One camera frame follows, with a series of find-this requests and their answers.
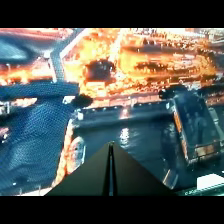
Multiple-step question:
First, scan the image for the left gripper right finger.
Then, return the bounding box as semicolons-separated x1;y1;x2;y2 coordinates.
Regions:
111;141;176;197

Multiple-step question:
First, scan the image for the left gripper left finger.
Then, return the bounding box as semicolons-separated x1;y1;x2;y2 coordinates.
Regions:
45;141;112;197

